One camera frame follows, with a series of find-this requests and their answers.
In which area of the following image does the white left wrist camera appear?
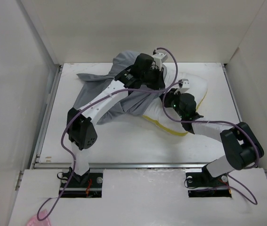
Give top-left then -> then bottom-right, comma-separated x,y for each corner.
152,52 -> 168,68

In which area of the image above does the grey pillowcase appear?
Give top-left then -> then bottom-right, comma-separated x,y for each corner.
73,50 -> 161,125

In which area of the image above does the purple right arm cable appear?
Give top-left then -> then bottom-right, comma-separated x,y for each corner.
162,82 -> 265,205

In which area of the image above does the aluminium front rail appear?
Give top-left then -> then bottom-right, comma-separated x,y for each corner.
30,162 -> 207,169

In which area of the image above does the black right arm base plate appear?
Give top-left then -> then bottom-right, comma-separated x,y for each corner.
184,172 -> 232,198

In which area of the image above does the aluminium left rail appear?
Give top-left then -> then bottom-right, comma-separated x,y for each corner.
26,65 -> 63,169

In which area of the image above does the white pillow yellow edge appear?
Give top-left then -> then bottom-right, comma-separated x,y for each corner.
142,65 -> 208,137

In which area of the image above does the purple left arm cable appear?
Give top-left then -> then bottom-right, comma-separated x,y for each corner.
37,47 -> 179,221

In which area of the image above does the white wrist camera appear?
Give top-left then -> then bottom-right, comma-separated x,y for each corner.
152,52 -> 168,68
175,79 -> 190,94

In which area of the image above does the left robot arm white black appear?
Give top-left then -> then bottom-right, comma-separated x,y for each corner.
67,51 -> 167,187

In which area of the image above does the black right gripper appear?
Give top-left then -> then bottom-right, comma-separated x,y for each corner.
158,88 -> 185,119

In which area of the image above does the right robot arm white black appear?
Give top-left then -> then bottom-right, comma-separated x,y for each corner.
161,89 -> 264,188

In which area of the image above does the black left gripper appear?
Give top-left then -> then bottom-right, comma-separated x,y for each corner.
141,65 -> 166,91

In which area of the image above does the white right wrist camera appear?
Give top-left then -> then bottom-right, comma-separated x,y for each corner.
175,79 -> 190,94

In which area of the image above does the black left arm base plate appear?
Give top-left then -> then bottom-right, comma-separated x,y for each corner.
57,172 -> 103,198

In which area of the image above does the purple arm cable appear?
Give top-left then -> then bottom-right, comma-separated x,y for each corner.
37,47 -> 179,221
162,82 -> 265,205

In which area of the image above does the pink bubble wrap piece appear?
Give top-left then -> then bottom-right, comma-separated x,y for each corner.
26,210 -> 51,226

